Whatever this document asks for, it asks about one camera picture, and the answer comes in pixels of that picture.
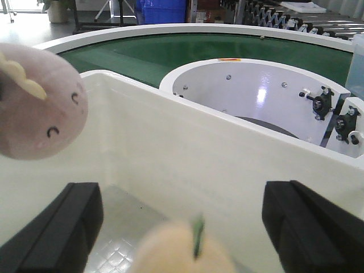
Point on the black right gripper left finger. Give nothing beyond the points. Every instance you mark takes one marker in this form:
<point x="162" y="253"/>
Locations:
<point x="61" y="237"/>

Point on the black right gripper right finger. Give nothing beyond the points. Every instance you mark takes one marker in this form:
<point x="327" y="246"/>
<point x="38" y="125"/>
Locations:
<point x="309" y="232"/>

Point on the yellow smiling plush fruit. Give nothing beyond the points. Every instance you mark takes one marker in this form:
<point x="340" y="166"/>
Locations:
<point x="181" y="246"/>

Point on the white plastic Totelife tote box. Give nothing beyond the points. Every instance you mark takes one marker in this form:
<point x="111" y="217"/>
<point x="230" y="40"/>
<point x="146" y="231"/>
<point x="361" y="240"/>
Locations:
<point x="157" y="156"/>

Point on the pink plush toy ball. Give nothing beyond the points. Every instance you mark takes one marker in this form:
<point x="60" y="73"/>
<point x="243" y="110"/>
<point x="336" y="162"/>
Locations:
<point x="44" y="104"/>

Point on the translucent plastic bin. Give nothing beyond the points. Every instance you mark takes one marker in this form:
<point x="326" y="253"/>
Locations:
<point x="354" y="81"/>

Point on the expandable roller conveyor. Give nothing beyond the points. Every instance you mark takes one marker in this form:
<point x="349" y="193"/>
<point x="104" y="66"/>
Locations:
<point x="342" y="19"/>

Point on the blue crate in background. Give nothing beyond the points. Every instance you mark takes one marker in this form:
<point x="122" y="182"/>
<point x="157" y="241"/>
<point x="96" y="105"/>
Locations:
<point x="162" y="11"/>

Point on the black bearing mount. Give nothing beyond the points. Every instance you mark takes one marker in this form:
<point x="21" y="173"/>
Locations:
<point x="322" y="104"/>
<point x="346" y="123"/>

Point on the white curved conveyor frame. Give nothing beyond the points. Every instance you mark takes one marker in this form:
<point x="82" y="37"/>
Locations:
<point x="92" y="37"/>

